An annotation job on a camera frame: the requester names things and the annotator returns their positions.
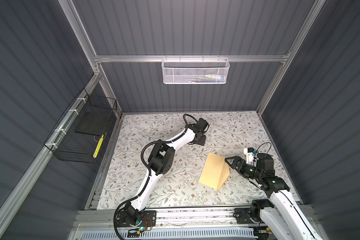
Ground black foam pad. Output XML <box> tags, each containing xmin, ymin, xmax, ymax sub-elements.
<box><xmin>75</xmin><ymin>112</ymin><xmax>109</xmax><ymax>137</ymax></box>

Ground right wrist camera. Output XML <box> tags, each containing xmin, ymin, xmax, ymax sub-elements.
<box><xmin>243</xmin><ymin>148</ymin><xmax>256</xmax><ymax>166</ymax></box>

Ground white vented cable tray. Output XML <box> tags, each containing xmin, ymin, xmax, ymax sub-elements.
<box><xmin>79</xmin><ymin>228</ymin><xmax>256</xmax><ymax>240</ymax></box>

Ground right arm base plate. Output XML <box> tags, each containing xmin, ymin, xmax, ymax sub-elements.
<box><xmin>233</xmin><ymin>208</ymin><xmax>272</xmax><ymax>225</ymax></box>

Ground floral table mat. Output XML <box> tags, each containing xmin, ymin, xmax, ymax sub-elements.
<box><xmin>97</xmin><ymin>112</ymin><xmax>293</xmax><ymax>210</ymax></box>

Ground tan paper envelope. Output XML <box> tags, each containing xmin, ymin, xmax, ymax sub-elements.
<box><xmin>199</xmin><ymin>153</ymin><xmax>230</xmax><ymax>191</ymax></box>

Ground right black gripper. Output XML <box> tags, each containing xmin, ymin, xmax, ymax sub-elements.
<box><xmin>225</xmin><ymin>156</ymin><xmax>262</xmax><ymax>181</ymax></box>

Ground black wire basket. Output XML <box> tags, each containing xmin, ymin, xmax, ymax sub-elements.
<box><xmin>44</xmin><ymin>90</ymin><xmax>118</xmax><ymax>164</ymax></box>

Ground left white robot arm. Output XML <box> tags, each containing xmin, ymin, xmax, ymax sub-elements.
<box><xmin>121</xmin><ymin>114</ymin><xmax>209</xmax><ymax>225</ymax></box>

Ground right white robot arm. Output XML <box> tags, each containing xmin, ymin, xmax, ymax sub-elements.
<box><xmin>225</xmin><ymin>151</ymin><xmax>322</xmax><ymax>240</ymax></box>

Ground black corrugated cable conduit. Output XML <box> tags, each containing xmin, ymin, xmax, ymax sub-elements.
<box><xmin>113</xmin><ymin>113</ymin><xmax>199</xmax><ymax>240</ymax></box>

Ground pens in white basket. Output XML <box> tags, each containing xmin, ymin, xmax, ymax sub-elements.
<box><xmin>187</xmin><ymin>74</ymin><xmax>226</xmax><ymax>84</ymax></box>

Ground white wire mesh basket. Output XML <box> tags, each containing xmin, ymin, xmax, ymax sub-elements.
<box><xmin>161</xmin><ymin>58</ymin><xmax>230</xmax><ymax>85</ymax></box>

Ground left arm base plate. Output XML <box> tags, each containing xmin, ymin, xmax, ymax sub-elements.
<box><xmin>114</xmin><ymin>210</ymin><xmax>157</xmax><ymax>228</ymax></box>

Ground yellow marker pen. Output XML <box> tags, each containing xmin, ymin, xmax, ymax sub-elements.
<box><xmin>93</xmin><ymin>135</ymin><xmax>105</xmax><ymax>159</ymax></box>

